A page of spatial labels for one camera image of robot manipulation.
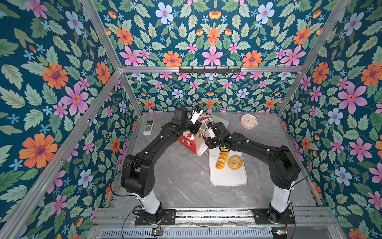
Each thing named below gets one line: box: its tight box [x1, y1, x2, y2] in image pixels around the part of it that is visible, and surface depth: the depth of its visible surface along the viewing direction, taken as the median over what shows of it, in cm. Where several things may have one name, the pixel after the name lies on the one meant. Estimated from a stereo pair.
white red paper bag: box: [178, 116, 209, 157], surface depth 90 cm
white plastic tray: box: [208, 146, 248, 187], surface depth 90 cm
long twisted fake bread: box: [215, 147, 230, 170], surface depth 93 cm
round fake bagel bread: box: [227, 154, 243, 171], surface depth 92 cm
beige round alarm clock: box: [239, 113, 260, 130], surface depth 113 cm
